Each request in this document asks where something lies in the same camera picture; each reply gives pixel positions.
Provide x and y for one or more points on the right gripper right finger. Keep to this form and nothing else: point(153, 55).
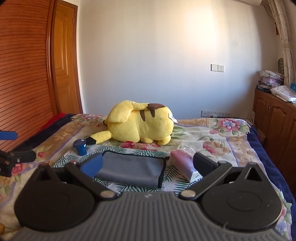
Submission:
point(236, 198)

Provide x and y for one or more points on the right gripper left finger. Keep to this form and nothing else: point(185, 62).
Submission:
point(56, 199)

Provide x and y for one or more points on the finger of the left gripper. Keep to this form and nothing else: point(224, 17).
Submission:
point(19, 157)
point(8, 135)

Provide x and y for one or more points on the purple and grey towel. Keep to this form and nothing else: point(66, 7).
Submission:
point(140, 169)

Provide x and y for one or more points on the dark blue bed cover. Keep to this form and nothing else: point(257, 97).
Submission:
point(272, 172)

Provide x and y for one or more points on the wooden slatted wardrobe door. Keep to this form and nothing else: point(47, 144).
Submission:
point(27, 96)

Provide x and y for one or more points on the red cloth at bedside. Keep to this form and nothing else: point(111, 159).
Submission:
point(52, 120)

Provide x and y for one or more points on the blue cylindrical container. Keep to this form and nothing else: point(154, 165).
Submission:
point(80, 146)

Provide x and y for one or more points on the floral bed blanket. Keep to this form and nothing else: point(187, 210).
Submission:
point(219, 140)

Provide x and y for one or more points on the pink tissue pack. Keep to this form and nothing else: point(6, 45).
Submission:
point(182, 159)

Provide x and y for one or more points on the wooden sideboard cabinet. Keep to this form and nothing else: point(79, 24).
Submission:
point(276, 119)

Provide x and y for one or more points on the yellow Pikachu plush toy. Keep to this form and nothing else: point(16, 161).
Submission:
point(131, 121)

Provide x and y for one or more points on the white folded cloth bundle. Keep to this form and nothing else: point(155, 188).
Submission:
point(284, 93)

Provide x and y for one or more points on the stack of folded linens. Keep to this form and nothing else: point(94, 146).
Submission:
point(268, 80)

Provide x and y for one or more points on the wooden panel door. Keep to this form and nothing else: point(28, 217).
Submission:
point(66, 81)

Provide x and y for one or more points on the floral curtain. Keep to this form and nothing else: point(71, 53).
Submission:
point(281, 20)

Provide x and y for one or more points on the low wall socket row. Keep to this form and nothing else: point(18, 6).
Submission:
point(215, 114)

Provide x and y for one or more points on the white wall switch plate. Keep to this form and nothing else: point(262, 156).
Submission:
point(217, 68)

